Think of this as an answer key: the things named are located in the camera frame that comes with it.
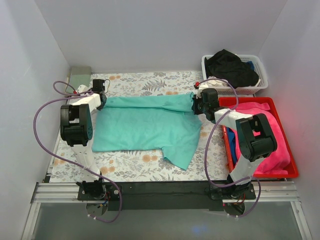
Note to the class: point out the white plastic basket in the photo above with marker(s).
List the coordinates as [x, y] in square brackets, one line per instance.
[259, 69]

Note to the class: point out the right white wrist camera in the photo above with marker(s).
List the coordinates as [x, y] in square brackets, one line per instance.
[200, 88]

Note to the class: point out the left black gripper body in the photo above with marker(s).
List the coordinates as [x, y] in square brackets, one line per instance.
[102, 101]

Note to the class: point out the white garment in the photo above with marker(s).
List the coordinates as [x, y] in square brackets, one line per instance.
[216, 82]

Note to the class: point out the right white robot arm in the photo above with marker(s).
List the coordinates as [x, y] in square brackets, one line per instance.
[256, 139]

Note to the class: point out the blue garment in tray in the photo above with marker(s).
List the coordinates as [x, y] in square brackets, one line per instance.
[232, 144]

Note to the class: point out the aluminium rail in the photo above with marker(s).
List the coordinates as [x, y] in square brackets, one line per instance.
[271, 191]

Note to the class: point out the black garment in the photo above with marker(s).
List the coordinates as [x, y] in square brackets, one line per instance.
[228, 66]

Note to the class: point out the blue garment in basket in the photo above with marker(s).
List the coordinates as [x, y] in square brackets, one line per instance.
[251, 65]

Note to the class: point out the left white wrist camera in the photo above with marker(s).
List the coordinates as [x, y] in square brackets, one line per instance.
[81, 90]

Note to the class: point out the teal t shirt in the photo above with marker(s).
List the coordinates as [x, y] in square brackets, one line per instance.
[141, 123]

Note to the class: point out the floral table mat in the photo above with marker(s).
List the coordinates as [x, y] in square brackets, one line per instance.
[145, 166]

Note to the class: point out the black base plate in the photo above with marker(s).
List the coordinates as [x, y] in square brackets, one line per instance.
[161, 195]

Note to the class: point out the folded green cloth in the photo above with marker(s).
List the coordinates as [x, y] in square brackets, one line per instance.
[79, 75]

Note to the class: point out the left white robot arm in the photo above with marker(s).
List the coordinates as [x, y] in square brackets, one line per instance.
[76, 127]

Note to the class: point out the pink towel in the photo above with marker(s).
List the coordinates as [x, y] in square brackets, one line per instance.
[279, 163]

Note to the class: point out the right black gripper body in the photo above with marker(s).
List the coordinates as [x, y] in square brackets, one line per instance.
[197, 105]

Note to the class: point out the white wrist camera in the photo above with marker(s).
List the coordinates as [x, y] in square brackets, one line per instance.
[200, 88]
[81, 90]

